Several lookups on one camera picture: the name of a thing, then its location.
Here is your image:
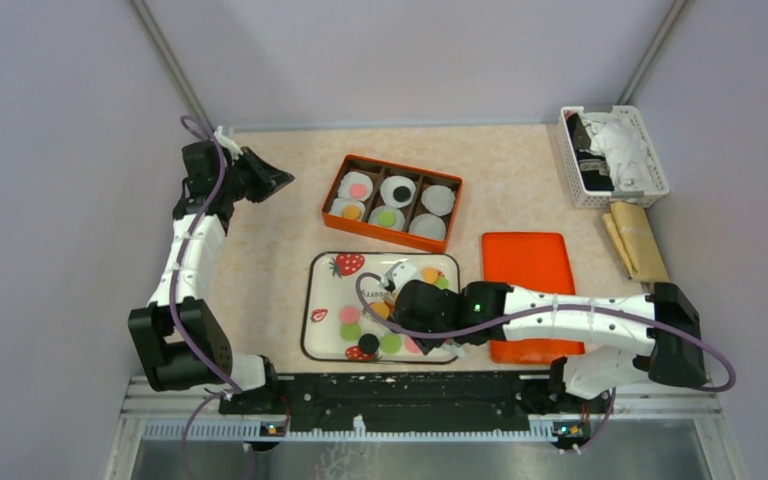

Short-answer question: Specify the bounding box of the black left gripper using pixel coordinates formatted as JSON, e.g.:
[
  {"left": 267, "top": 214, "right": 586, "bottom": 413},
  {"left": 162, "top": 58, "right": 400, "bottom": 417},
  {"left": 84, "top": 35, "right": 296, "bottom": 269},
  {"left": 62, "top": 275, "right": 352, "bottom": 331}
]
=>
[{"left": 216, "top": 145, "right": 293, "bottom": 203}]

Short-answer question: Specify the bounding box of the green sandwich cookie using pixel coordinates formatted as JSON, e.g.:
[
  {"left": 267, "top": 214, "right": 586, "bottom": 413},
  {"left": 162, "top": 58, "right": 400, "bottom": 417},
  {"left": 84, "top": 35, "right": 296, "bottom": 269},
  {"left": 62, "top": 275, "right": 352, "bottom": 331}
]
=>
[
  {"left": 379, "top": 334, "right": 403, "bottom": 355},
  {"left": 376, "top": 209, "right": 398, "bottom": 228},
  {"left": 434, "top": 276, "right": 449, "bottom": 289},
  {"left": 339, "top": 323, "right": 362, "bottom": 343}
]

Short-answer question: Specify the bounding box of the yellow round biscuit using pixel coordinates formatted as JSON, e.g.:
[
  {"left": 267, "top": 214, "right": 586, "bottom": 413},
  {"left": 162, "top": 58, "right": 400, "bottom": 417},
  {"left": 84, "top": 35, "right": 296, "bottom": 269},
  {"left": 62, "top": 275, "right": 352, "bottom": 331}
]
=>
[
  {"left": 420, "top": 267, "right": 441, "bottom": 284},
  {"left": 370, "top": 302, "right": 391, "bottom": 319},
  {"left": 341, "top": 204, "right": 364, "bottom": 221}
]

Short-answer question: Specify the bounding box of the pink sandwich cookie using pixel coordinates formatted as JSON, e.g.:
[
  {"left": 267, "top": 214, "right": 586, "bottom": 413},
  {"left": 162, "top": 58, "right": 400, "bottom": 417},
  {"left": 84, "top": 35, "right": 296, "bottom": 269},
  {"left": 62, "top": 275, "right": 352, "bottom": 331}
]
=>
[
  {"left": 338, "top": 306, "right": 362, "bottom": 325},
  {"left": 349, "top": 183, "right": 367, "bottom": 200},
  {"left": 404, "top": 337, "right": 421, "bottom": 355}
]

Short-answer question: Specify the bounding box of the black sandwich cookie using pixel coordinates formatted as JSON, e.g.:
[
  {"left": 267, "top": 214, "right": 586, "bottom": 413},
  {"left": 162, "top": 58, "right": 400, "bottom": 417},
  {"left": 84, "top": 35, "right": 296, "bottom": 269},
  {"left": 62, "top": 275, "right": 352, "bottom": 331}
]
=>
[
  {"left": 392, "top": 185, "right": 413, "bottom": 206},
  {"left": 357, "top": 333, "right": 380, "bottom": 357}
]

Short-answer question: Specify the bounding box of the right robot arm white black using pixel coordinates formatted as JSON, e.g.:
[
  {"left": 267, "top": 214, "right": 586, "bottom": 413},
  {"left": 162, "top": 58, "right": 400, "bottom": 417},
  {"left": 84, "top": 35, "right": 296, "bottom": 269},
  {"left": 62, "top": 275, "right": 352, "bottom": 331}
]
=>
[{"left": 389, "top": 280, "right": 707, "bottom": 412}]

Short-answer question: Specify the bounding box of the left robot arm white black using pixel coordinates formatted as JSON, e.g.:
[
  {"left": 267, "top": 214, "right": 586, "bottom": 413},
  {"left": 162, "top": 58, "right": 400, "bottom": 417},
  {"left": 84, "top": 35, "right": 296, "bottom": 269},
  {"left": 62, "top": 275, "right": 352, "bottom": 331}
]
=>
[{"left": 127, "top": 126, "right": 295, "bottom": 414}]

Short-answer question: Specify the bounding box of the white paper cup liner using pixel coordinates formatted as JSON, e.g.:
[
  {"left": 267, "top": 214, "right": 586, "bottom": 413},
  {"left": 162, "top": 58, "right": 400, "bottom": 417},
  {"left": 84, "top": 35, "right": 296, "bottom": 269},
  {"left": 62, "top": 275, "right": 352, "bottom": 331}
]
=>
[
  {"left": 379, "top": 175, "right": 416, "bottom": 208},
  {"left": 367, "top": 205, "right": 405, "bottom": 231},
  {"left": 328, "top": 198, "right": 366, "bottom": 221},
  {"left": 409, "top": 213, "right": 447, "bottom": 241},
  {"left": 337, "top": 171, "right": 373, "bottom": 202},
  {"left": 421, "top": 185, "right": 456, "bottom": 217}
]

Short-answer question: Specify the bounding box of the white strawberry print tray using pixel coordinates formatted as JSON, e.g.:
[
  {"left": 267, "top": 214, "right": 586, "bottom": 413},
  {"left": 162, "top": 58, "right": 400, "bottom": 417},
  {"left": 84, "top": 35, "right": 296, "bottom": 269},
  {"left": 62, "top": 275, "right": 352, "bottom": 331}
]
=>
[{"left": 301, "top": 252, "right": 460, "bottom": 364}]

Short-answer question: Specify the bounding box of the orange cookie box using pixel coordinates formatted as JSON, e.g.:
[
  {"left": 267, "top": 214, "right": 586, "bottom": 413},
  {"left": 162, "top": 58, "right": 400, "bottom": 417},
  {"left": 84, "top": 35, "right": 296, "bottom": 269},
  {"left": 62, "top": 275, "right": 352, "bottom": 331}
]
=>
[{"left": 321, "top": 154, "right": 463, "bottom": 253}]

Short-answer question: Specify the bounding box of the orange box lid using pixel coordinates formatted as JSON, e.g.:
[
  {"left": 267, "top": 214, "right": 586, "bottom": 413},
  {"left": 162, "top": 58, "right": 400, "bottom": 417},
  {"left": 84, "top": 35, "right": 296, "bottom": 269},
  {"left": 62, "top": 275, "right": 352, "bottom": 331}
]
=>
[{"left": 481, "top": 232, "right": 585, "bottom": 366}]

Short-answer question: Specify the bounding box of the black cloth in basket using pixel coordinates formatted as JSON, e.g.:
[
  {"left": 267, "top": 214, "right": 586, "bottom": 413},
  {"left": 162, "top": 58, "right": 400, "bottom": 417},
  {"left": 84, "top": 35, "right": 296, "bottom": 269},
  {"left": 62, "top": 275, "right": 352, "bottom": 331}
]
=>
[{"left": 566, "top": 113, "right": 615, "bottom": 192}]

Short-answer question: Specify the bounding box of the tan paper bag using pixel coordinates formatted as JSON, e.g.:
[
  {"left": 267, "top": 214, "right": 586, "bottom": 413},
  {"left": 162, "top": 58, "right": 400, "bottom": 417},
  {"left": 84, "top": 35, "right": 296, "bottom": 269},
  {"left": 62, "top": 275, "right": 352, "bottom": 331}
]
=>
[{"left": 602, "top": 202, "right": 670, "bottom": 284}]

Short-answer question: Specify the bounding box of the white plastic basket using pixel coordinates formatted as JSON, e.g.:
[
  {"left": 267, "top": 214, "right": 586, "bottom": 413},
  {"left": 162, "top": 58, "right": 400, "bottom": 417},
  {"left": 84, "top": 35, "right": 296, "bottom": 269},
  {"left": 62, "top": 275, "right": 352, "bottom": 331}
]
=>
[{"left": 556, "top": 105, "right": 670, "bottom": 209}]

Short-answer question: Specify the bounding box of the white crumpled cloth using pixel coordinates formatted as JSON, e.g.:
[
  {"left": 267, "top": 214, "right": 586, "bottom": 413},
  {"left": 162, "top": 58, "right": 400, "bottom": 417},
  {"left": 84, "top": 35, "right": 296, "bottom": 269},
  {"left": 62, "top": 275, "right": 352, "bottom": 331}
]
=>
[{"left": 581, "top": 112, "right": 656, "bottom": 191}]

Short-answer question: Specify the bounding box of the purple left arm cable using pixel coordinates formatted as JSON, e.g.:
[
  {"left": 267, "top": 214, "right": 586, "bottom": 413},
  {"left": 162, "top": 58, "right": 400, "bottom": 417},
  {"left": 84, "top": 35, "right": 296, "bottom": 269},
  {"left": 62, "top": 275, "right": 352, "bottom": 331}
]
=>
[{"left": 168, "top": 115, "right": 256, "bottom": 480}]

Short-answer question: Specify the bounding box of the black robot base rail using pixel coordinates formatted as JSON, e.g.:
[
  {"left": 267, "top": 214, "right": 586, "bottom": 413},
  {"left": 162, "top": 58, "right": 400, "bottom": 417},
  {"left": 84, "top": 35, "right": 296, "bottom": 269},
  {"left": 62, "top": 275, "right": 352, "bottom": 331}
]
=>
[{"left": 219, "top": 371, "right": 609, "bottom": 434}]

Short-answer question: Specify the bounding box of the aluminium frame rail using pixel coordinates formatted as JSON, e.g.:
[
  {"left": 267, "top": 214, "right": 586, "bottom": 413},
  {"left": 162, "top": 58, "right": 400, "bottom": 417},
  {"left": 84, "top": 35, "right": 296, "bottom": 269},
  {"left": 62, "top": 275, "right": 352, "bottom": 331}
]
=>
[{"left": 103, "top": 377, "right": 748, "bottom": 479}]

